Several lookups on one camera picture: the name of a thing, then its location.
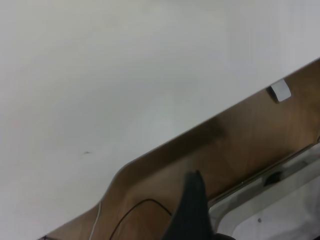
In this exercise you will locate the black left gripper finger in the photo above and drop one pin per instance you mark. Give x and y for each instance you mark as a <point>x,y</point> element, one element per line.
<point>192,217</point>

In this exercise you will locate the small black floor object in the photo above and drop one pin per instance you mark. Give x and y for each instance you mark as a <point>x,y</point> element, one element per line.
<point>273,178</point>

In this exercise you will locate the white table bracket block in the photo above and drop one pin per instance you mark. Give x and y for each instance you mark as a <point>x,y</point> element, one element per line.
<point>281,91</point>

